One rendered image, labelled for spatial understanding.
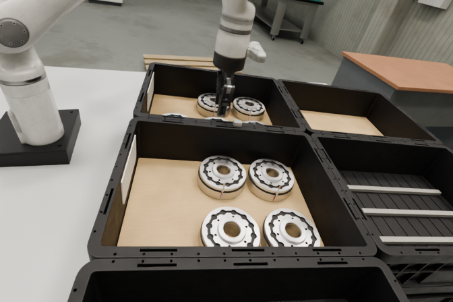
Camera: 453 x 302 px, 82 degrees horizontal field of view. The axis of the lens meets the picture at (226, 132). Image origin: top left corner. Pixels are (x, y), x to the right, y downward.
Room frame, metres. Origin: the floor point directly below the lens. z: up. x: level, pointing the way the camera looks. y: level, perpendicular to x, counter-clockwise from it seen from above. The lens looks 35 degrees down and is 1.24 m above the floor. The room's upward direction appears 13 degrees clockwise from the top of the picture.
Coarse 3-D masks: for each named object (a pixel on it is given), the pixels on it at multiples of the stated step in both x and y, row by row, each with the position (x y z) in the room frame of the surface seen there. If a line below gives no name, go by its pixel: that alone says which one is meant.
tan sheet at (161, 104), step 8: (160, 96) 0.70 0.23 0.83; (168, 96) 0.72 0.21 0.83; (176, 96) 0.73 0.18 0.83; (152, 104) 0.65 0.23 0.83; (160, 104) 0.66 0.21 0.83; (168, 104) 0.67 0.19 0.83; (176, 104) 0.68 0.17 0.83; (184, 104) 0.69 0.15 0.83; (192, 104) 0.70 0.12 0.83; (232, 104) 0.76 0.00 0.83; (152, 112) 0.61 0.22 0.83; (160, 112) 0.62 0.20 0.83; (168, 112) 0.63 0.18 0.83; (176, 112) 0.64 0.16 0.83; (184, 112) 0.65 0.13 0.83; (192, 112) 0.66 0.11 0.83; (264, 112) 0.76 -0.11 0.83; (232, 120) 0.66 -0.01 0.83; (264, 120) 0.71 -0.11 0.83
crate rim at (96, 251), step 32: (128, 128) 0.39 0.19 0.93; (224, 128) 0.46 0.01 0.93; (256, 128) 0.49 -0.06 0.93; (320, 160) 0.43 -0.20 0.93; (96, 224) 0.18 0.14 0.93; (96, 256) 0.15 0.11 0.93; (128, 256) 0.16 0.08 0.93; (160, 256) 0.16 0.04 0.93; (192, 256) 0.17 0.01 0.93; (224, 256) 0.18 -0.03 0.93; (256, 256) 0.19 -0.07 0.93; (288, 256) 0.20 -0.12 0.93; (320, 256) 0.21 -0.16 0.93; (352, 256) 0.22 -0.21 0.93
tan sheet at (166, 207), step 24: (144, 168) 0.39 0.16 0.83; (168, 168) 0.41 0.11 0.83; (192, 168) 0.43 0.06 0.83; (288, 168) 0.50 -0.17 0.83; (144, 192) 0.33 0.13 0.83; (168, 192) 0.34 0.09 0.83; (192, 192) 0.36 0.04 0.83; (144, 216) 0.28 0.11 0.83; (168, 216) 0.29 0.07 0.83; (192, 216) 0.30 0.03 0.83; (264, 216) 0.34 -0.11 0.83; (120, 240) 0.23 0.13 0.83; (144, 240) 0.24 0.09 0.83; (168, 240) 0.24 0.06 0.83; (192, 240) 0.25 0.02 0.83
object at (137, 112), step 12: (216, 72) 0.76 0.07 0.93; (144, 84) 0.58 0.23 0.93; (276, 84) 0.77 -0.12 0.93; (144, 96) 0.52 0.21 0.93; (288, 108) 0.63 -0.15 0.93; (180, 120) 0.46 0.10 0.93; (192, 120) 0.47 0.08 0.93; (204, 120) 0.48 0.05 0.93; (216, 120) 0.49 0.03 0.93; (300, 120) 0.57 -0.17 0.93
